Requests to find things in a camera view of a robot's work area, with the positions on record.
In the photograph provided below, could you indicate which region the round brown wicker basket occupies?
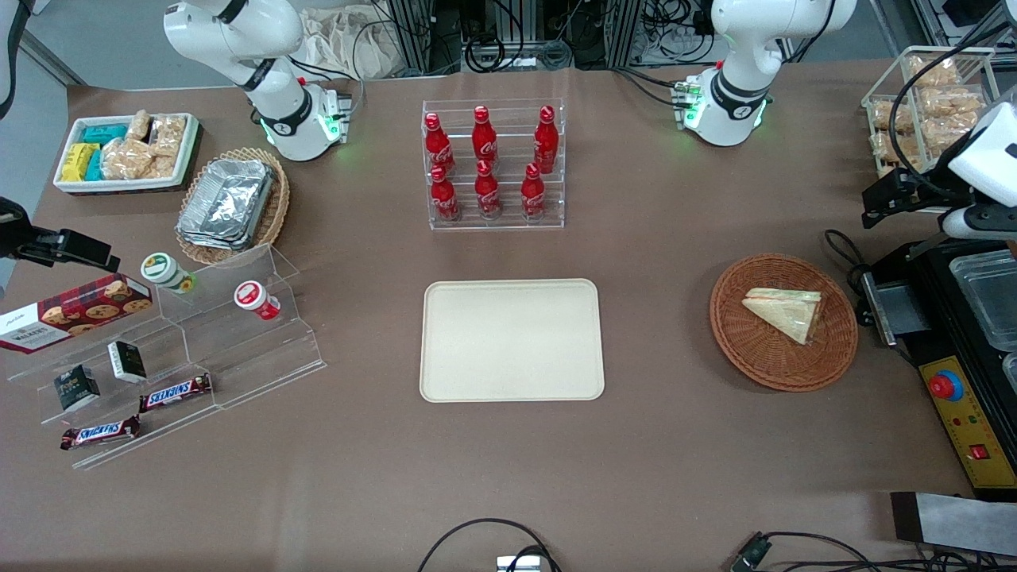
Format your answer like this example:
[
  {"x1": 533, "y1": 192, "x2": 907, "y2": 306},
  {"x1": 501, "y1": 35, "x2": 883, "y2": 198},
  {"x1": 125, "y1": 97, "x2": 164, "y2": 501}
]
[{"x1": 710, "y1": 253, "x2": 859, "y2": 393}]

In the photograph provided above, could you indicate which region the clear acrylic bottle rack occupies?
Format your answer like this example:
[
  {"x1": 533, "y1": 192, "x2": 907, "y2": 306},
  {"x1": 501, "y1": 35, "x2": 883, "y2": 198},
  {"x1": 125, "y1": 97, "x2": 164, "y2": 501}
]
[{"x1": 421, "y1": 99, "x2": 567, "y2": 232}]

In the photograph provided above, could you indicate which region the snickers chocolate bar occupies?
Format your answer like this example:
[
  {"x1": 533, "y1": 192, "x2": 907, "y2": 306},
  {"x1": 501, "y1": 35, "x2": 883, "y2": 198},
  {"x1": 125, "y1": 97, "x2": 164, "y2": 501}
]
[
  {"x1": 60, "y1": 415, "x2": 142, "y2": 452},
  {"x1": 138, "y1": 373, "x2": 214, "y2": 414}
]

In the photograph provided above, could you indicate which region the clear acrylic stepped stand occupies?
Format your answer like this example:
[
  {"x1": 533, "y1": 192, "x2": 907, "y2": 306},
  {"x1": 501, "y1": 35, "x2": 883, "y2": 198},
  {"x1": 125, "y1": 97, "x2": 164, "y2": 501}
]
[{"x1": 6, "y1": 242, "x2": 327, "y2": 471}]

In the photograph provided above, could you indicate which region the triangular sandwich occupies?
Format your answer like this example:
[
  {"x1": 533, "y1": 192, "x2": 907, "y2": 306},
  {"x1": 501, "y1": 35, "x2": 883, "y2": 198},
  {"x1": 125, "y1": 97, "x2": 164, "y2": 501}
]
[{"x1": 742, "y1": 288, "x2": 824, "y2": 346}]

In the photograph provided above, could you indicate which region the grey metal plate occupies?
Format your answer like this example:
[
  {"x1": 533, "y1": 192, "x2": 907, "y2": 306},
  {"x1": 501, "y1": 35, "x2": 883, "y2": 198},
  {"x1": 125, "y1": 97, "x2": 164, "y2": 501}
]
[{"x1": 889, "y1": 491, "x2": 1017, "y2": 558}]

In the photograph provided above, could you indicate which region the red emergency stop button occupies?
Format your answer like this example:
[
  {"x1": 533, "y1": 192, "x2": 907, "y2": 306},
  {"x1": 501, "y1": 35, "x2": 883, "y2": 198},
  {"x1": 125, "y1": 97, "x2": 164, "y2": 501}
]
[{"x1": 929, "y1": 369, "x2": 965, "y2": 404}]

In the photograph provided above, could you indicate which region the clear plastic container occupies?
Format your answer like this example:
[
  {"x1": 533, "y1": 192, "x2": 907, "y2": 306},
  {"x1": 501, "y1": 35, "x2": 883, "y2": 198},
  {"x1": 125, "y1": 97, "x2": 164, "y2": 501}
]
[{"x1": 949, "y1": 249, "x2": 1017, "y2": 353}]

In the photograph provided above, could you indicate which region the black cable with plug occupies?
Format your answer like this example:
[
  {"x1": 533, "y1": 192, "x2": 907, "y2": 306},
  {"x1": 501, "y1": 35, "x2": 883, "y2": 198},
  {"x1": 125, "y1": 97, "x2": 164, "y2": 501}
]
[{"x1": 729, "y1": 530, "x2": 1017, "y2": 572}]

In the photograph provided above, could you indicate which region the green lid yogurt cup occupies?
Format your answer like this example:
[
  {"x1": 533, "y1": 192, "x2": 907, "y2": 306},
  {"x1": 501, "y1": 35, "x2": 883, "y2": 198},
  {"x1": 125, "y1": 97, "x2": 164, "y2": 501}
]
[{"x1": 141, "y1": 253, "x2": 196, "y2": 296}]

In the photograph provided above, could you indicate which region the grey metal machine flap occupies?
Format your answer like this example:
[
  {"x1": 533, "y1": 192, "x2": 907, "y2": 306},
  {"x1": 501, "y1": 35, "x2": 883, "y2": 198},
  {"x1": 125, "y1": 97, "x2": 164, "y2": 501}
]
[{"x1": 861, "y1": 270, "x2": 931, "y2": 349}]

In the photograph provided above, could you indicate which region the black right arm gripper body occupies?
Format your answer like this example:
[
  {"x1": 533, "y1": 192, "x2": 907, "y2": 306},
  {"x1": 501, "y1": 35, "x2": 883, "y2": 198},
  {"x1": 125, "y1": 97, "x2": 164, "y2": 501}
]
[{"x1": 0, "y1": 197, "x2": 34, "y2": 260}]

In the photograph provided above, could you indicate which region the black machine cable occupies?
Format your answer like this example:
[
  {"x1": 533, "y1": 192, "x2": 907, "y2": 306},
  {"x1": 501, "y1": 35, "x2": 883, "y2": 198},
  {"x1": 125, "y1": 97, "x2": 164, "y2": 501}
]
[{"x1": 823, "y1": 228, "x2": 872, "y2": 297}]

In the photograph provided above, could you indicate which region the stack of foil containers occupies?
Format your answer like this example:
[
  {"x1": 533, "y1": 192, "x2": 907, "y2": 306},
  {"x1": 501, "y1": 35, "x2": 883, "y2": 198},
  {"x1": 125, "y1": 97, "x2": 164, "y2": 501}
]
[{"x1": 176, "y1": 159, "x2": 276, "y2": 252}]

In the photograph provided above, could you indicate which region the beige cloth bag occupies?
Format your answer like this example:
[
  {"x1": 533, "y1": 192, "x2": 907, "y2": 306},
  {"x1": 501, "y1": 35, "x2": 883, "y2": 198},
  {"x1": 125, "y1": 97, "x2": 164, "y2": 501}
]
[{"x1": 300, "y1": 6, "x2": 399, "y2": 81}]

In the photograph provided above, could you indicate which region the red lid yogurt cup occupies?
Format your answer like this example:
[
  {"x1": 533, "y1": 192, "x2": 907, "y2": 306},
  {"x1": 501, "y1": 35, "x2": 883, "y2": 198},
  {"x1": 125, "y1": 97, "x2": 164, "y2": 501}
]
[{"x1": 234, "y1": 280, "x2": 281, "y2": 322}]

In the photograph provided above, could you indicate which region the white rectangular snack tray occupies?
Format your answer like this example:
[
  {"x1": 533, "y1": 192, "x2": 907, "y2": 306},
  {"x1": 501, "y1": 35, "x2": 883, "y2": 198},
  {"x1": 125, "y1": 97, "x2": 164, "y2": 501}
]
[{"x1": 53, "y1": 113, "x2": 201, "y2": 196}]

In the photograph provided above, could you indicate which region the bag of crackers in rack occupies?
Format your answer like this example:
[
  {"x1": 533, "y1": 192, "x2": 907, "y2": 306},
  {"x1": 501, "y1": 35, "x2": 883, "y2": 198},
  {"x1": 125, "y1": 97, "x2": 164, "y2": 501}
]
[
  {"x1": 907, "y1": 54, "x2": 962, "y2": 90},
  {"x1": 871, "y1": 99, "x2": 916, "y2": 133}
]

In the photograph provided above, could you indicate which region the black sealing machine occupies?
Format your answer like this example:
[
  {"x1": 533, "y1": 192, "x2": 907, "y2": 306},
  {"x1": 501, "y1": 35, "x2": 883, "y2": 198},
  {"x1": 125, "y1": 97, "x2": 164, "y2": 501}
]
[{"x1": 858, "y1": 234, "x2": 1017, "y2": 503}]

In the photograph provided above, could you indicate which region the white wire snack rack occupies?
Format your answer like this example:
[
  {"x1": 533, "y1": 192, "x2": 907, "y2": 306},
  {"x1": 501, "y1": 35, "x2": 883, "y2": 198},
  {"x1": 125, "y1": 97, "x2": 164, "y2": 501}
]
[{"x1": 861, "y1": 45, "x2": 1002, "y2": 180}]

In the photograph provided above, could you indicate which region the red tartan cookie box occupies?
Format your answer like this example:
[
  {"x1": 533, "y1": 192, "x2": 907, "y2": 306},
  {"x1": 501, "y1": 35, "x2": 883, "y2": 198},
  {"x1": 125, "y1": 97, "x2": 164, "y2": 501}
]
[{"x1": 0, "y1": 272, "x2": 154, "y2": 355}]

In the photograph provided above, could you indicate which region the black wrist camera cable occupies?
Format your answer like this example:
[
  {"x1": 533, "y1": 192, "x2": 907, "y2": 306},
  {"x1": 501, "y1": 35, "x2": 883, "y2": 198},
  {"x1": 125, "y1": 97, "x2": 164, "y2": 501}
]
[{"x1": 887, "y1": 22, "x2": 1017, "y2": 204}]

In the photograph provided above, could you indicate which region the oval light wicker basket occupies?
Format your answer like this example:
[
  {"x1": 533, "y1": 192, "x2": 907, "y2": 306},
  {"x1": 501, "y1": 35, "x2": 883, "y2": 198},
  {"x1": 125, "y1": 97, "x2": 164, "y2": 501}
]
[{"x1": 176, "y1": 147, "x2": 292, "y2": 266}]

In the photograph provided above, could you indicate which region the small black white box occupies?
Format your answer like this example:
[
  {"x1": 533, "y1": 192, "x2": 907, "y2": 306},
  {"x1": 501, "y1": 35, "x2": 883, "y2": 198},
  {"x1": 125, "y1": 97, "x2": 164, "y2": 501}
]
[{"x1": 107, "y1": 340, "x2": 149, "y2": 385}]

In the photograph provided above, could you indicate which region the red cola bottle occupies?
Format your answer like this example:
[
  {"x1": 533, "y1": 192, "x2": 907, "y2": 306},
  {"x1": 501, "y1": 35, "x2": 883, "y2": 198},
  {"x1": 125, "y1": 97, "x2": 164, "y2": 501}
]
[
  {"x1": 429, "y1": 164, "x2": 462, "y2": 222},
  {"x1": 474, "y1": 160, "x2": 503, "y2": 221},
  {"x1": 423, "y1": 112, "x2": 457, "y2": 174},
  {"x1": 472, "y1": 106, "x2": 499, "y2": 164},
  {"x1": 533, "y1": 106, "x2": 560, "y2": 175},
  {"x1": 520, "y1": 163, "x2": 547, "y2": 221}
]

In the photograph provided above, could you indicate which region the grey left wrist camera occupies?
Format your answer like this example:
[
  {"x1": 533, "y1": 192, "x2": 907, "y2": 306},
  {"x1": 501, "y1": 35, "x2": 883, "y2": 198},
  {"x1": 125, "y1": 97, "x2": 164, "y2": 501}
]
[{"x1": 942, "y1": 203, "x2": 1017, "y2": 241}]

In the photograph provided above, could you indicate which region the black looped cable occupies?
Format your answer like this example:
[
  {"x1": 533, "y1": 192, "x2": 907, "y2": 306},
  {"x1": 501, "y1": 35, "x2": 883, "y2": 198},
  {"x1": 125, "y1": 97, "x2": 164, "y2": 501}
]
[{"x1": 416, "y1": 517, "x2": 563, "y2": 572}]

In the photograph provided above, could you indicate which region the yellow snack packet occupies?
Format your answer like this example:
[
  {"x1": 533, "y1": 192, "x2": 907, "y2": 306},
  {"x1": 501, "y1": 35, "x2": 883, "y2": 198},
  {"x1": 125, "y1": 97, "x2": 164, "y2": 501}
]
[{"x1": 61, "y1": 143, "x2": 101, "y2": 183}]

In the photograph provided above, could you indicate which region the beige plastic serving tray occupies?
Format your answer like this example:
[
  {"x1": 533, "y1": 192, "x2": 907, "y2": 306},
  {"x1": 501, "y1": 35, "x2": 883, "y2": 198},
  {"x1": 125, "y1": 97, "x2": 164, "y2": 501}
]
[{"x1": 420, "y1": 278, "x2": 606, "y2": 404}]

